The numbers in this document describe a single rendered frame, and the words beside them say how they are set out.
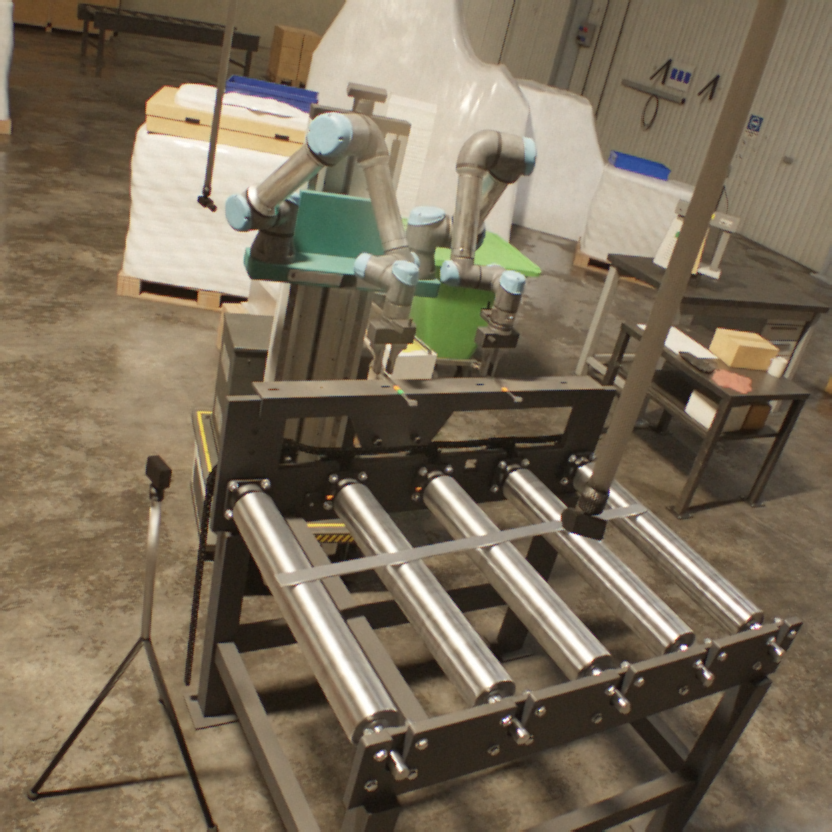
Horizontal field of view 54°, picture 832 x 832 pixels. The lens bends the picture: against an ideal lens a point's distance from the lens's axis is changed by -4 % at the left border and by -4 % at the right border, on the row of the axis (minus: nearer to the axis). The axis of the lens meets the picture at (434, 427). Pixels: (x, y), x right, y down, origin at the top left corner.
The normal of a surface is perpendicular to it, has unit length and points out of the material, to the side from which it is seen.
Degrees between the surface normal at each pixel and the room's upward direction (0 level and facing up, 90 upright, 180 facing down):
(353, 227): 90
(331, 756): 0
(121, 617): 0
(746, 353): 90
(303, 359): 90
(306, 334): 90
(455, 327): 101
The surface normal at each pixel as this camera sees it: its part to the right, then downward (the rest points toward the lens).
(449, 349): 0.29, 0.66
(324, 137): -0.44, 0.22
